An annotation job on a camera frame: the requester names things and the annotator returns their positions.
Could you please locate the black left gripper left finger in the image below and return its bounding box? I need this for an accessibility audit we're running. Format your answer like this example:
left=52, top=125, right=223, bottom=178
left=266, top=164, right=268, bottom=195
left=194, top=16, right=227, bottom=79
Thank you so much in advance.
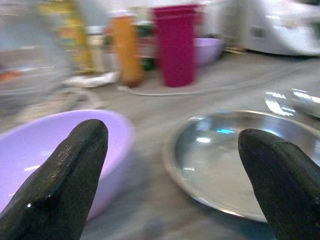
left=0, top=118, right=109, bottom=240

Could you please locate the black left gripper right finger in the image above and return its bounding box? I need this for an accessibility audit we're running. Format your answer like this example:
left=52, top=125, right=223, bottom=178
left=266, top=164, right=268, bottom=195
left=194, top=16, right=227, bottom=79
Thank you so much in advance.
left=237, top=128, right=320, bottom=240

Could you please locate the large lilac plastic bowl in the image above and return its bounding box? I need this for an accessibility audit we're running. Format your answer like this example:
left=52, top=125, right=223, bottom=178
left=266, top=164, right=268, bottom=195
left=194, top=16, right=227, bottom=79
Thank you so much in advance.
left=0, top=109, right=136, bottom=222

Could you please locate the round steel plate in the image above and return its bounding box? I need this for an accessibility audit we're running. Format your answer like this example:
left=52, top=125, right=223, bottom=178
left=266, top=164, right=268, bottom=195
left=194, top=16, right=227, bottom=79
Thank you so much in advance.
left=163, top=110, right=320, bottom=224

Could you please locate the shiny steel spoon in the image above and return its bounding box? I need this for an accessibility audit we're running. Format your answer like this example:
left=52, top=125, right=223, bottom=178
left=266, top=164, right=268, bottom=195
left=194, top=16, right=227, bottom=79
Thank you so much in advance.
left=263, top=88, right=320, bottom=119

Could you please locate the white crumpled wrapper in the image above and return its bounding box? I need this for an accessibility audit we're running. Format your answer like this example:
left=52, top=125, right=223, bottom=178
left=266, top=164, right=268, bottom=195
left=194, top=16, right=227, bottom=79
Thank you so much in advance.
left=61, top=71, right=120, bottom=89

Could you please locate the clear glass bowl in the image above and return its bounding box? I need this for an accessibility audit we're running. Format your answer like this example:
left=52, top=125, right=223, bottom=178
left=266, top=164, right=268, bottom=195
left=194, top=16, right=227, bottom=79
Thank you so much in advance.
left=0, top=9, right=73, bottom=106

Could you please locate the yellow packet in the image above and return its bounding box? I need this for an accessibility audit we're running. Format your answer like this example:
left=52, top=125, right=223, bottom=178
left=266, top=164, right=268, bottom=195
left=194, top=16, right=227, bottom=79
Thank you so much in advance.
left=39, top=2, right=95, bottom=73

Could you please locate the orange sauce bottle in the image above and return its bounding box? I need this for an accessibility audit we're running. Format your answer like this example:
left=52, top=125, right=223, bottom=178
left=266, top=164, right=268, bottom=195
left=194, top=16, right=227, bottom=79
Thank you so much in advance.
left=107, top=10, right=145, bottom=89

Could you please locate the small lilac plastic bowl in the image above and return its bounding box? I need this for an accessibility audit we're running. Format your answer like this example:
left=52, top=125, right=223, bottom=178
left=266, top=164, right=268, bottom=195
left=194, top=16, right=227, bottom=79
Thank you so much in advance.
left=193, top=37, right=225, bottom=67

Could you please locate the white appliance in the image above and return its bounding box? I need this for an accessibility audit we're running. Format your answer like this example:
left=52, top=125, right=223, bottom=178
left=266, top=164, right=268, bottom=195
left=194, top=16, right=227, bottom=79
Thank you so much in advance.
left=237, top=0, right=320, bottom=56

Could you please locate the dark green bottle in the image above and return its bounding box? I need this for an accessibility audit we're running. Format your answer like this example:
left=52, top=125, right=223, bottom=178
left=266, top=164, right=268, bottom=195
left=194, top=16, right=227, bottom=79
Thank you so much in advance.
left=136, top=21, right=157, bottom=71

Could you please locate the magenta plastic cup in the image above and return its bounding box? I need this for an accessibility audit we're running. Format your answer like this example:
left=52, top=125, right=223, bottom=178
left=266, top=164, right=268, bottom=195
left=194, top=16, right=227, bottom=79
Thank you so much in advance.
left=151, top=4, right=202, bottom=88

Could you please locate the white cable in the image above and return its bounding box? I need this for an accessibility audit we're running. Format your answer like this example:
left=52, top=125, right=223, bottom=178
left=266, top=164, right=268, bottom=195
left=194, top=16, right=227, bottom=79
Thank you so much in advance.
left=117, top=65, right=293, bottom=97

